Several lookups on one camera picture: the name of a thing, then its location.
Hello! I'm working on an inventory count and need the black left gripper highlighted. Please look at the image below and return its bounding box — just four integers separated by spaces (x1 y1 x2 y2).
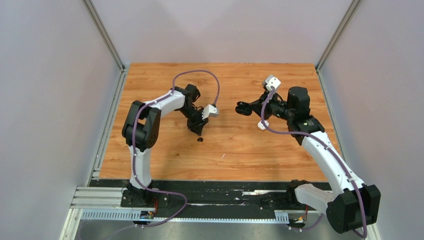
179 105 209 137

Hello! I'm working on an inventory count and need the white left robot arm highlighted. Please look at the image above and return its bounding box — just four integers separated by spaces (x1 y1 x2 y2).
122 84 209 207

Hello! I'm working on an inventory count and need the white earbud charging case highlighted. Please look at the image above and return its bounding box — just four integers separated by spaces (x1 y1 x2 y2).
257 120 270 131

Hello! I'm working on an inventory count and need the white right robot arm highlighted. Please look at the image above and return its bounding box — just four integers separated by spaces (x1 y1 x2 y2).
236 86 381 239

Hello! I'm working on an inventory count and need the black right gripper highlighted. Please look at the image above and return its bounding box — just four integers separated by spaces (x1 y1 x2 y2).
248 89 294 121

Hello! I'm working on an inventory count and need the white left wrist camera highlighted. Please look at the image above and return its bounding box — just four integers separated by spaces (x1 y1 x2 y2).
201 104 219 120

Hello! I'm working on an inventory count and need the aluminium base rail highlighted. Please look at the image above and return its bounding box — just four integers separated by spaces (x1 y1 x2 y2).
67 186 374 223

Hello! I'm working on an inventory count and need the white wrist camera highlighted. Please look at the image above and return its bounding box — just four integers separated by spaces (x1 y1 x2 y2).
262 74 281 92
201 104 219 120

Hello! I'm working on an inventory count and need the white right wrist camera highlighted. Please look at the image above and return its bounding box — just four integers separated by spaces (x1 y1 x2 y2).
262 74 281 92

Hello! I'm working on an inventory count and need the black earbud case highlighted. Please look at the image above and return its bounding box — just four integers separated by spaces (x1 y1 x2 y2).
235 101 253 116

